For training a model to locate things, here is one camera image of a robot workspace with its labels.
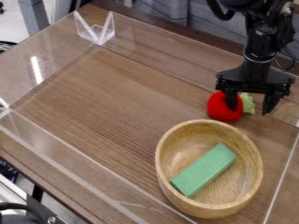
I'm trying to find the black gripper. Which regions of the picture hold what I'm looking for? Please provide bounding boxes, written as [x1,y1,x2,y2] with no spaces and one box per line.
[217,52,295,115]

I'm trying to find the red plush fruit green leaves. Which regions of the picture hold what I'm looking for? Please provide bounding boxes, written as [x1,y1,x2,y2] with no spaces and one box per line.
[207,91,257,122]

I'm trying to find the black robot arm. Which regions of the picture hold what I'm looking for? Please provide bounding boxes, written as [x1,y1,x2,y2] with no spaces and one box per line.
[206,0,295,114]

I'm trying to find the green rectangular block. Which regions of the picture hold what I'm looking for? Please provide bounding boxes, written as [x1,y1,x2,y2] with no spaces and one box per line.
[170,143,238,198]

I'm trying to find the oval wooden bowl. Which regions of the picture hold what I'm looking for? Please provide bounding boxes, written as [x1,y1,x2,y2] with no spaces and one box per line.
[155,119,265,220]

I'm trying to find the clear acrylic tray walls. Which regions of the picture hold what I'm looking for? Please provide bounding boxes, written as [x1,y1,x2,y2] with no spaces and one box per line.
[0,15,299,224]

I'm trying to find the grey table leg post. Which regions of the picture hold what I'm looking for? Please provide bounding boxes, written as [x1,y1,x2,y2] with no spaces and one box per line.
[18,0,51,36]

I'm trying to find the black metal clamp bracket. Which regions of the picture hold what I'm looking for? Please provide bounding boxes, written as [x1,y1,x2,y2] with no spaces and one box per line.
[26,195,67,224]

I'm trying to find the black cable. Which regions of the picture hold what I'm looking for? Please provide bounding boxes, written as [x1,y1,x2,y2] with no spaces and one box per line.
[0,202,36,224]

